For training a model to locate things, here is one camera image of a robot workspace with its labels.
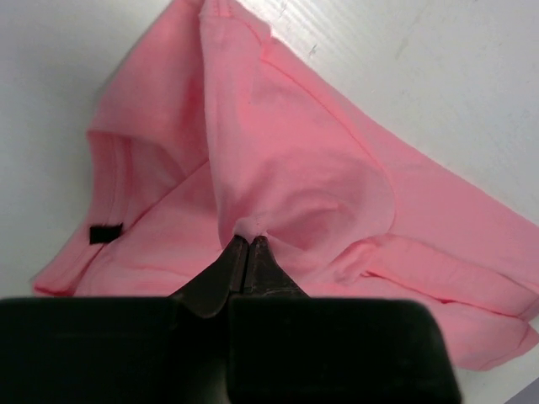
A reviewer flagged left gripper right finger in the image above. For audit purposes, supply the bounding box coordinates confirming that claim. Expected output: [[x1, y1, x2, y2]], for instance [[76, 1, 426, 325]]
[[229, 237, 462, 403]]

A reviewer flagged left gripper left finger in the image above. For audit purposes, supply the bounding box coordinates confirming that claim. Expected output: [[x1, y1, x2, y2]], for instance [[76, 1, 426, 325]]
[[1, 237, 248, 403]]

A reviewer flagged pink t-shirt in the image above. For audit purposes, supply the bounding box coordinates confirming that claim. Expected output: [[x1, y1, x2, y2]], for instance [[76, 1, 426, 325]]
[[33, 1, 538, 370]]

